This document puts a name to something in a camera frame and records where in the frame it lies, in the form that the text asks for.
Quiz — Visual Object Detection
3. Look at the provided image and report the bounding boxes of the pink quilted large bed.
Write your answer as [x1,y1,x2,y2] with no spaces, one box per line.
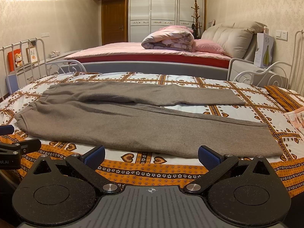
[64,42,231,80]

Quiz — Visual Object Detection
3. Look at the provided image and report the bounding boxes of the grey-brown fleece pants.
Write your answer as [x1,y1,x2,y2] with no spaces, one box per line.
[15,81,282,158]

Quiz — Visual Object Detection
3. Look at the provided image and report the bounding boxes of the folded pink comforter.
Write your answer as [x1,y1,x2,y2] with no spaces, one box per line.
[141,25,194,52]

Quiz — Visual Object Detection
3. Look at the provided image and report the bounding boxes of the pink pillow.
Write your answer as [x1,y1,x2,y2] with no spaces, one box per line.
[192,39,225,54]

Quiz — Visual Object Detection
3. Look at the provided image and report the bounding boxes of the white metal headboard frame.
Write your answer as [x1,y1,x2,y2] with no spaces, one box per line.
[232,30,303,93]

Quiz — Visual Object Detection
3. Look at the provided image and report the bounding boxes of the folded peach checked cloth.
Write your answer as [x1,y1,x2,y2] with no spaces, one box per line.
[284,107,304,139]

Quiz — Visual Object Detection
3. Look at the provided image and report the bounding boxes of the white wall switch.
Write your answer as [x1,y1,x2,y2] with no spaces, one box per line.
[276,30,288,41]

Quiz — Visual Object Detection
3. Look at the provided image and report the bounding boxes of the orange patterned pillow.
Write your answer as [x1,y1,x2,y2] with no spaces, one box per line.
[264,85,303,112]

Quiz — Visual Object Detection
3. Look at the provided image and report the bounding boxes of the white wine bottle box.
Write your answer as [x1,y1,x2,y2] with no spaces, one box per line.
[253,26,274,68]

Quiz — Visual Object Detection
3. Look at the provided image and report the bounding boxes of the white sliding door wardrobe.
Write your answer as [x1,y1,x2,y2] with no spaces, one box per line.
[128,0,205,42]

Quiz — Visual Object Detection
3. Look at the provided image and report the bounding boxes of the red box with teddy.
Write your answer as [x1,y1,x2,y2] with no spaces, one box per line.
[7,48,23,72]

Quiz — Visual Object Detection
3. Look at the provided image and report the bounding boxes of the white low cabinet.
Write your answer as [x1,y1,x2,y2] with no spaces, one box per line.
[5,51,80,95]

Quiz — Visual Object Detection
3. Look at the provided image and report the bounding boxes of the dark wooden door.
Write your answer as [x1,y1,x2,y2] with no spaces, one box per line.
[101,0,125,45]

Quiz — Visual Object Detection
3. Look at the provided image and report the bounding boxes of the wooden coat stand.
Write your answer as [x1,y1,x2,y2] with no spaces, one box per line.
[192,0,201,39]

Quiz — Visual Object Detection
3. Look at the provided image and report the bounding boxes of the small framed photo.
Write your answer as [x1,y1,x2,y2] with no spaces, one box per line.
[26,46,39,64]

